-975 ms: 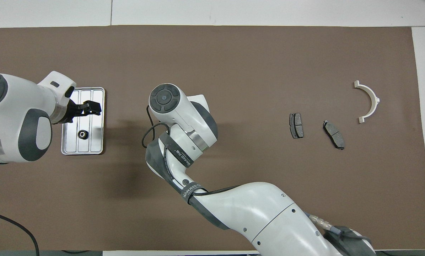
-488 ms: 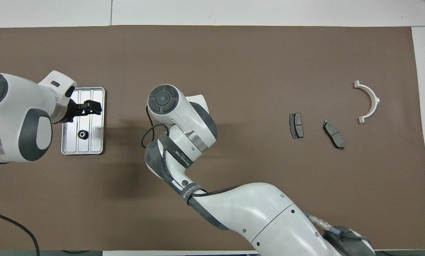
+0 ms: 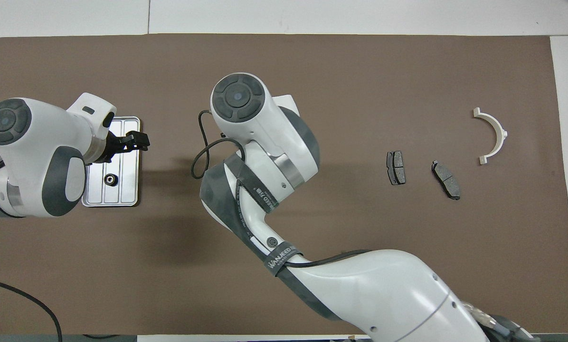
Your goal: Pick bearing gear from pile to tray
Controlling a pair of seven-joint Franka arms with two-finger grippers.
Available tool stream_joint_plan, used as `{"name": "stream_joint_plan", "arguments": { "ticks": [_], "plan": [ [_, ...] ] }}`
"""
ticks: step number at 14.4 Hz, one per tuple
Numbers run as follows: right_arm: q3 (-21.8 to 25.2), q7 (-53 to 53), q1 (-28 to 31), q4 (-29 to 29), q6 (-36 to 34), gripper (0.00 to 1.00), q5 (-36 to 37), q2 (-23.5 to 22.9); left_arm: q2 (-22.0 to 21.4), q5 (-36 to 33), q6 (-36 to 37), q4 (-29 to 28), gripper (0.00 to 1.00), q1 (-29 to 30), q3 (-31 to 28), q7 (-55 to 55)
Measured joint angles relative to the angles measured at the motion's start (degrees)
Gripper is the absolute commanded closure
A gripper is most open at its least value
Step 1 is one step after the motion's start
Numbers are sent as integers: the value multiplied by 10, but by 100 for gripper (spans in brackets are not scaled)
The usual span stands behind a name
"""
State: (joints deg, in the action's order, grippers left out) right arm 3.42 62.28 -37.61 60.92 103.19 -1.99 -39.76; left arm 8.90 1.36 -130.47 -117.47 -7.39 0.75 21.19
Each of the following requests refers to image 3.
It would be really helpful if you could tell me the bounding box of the brown table mat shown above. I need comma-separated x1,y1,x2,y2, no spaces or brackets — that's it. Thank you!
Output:
0,33,568,335

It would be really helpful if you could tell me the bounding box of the white semicircular clamp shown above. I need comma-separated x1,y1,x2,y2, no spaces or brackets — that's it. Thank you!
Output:
473,108,508,165

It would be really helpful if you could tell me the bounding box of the short grey brake pad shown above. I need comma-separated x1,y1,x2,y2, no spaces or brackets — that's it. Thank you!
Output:
386,151,407,186

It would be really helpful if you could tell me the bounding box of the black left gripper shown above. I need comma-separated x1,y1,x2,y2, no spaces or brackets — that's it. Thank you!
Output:
90,132,150,165

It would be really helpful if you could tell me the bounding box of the silver metal tray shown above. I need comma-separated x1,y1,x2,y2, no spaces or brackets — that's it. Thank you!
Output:
81,116,141,208

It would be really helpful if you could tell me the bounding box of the long grey brake pad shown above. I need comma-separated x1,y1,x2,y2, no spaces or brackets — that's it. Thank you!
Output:
431,161,461,200

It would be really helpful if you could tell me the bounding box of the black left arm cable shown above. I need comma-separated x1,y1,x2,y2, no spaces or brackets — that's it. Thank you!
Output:
0,277,62,342

